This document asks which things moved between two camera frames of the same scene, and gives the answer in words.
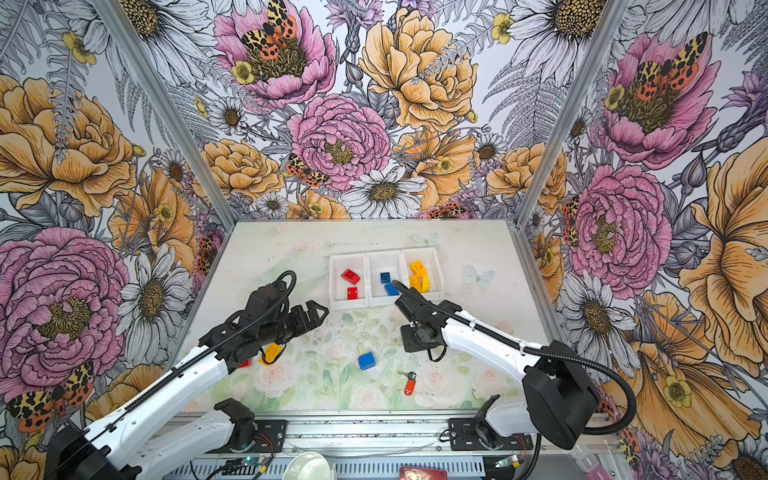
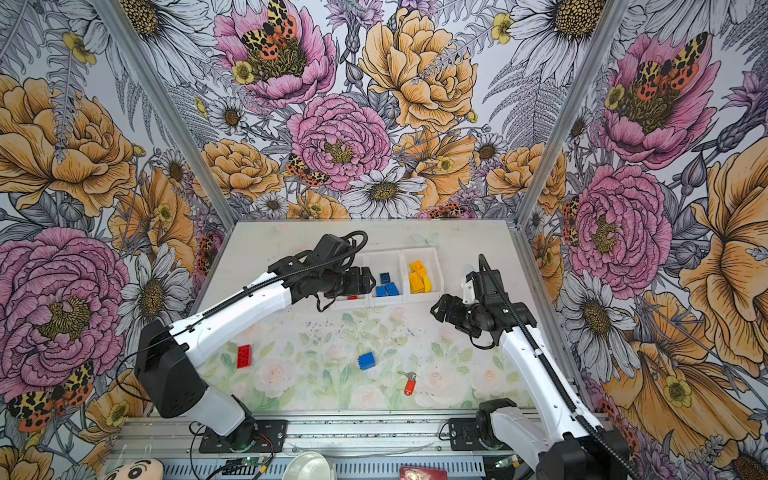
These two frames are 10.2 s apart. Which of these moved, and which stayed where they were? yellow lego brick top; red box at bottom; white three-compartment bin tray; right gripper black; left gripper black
Moved: right gripper black; left gripper black
Stayed: yellow lego brick top; white three-compartment bin tray; red box at bottom
